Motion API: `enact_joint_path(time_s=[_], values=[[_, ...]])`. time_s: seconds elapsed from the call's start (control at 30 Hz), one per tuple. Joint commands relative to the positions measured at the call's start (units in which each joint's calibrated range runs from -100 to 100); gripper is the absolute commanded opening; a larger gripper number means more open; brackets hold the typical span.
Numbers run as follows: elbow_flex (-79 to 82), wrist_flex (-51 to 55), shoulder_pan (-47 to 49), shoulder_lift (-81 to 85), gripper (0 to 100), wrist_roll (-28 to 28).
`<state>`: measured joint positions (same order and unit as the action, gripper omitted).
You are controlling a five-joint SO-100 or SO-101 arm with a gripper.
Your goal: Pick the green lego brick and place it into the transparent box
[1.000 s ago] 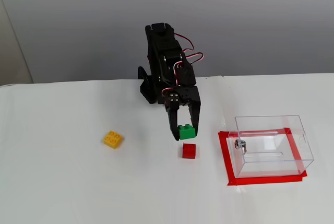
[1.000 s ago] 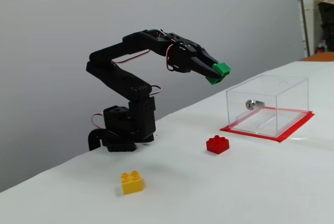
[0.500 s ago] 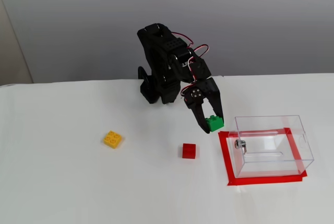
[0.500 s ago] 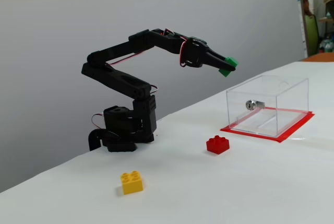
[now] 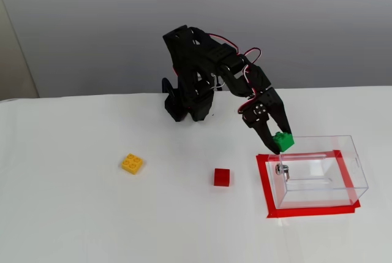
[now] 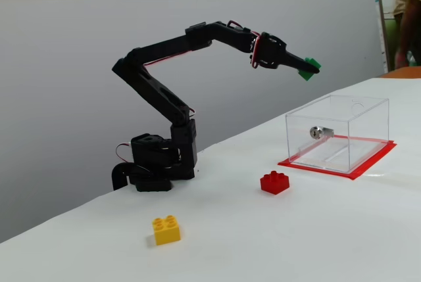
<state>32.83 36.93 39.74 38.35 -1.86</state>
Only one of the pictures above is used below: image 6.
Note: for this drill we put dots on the yellow lego brick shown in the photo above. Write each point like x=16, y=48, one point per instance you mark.
x=167, y=233

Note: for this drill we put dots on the blurry person hand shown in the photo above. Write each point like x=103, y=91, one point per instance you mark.
x=401, y=60

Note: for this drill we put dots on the black table clamp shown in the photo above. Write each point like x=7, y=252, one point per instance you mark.
x=116, y=177

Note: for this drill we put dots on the transparent acrylic box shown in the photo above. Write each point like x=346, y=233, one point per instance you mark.
x=335, y=150

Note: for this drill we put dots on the red lego brick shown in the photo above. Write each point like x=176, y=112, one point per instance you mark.
x=274, y=185

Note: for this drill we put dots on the green lego brick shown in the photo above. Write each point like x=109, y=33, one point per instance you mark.
x=307, y=76

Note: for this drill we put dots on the orange wooden table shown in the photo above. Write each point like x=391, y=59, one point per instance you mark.
x=408, y=72

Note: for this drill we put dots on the red tape frame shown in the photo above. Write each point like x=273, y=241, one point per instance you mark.
x=371, y=163

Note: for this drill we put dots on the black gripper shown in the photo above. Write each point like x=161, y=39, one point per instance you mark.
x=275, y=54

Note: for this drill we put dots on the metal shelf post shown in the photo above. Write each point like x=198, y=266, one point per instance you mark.
x=381, y=15

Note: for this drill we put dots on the silver cam lock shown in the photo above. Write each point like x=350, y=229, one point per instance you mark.
x=320, y=132

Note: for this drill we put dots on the dark person forearm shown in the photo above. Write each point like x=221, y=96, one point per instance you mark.
x=411, y=25

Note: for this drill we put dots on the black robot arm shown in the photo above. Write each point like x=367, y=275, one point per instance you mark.
x=158, y=48

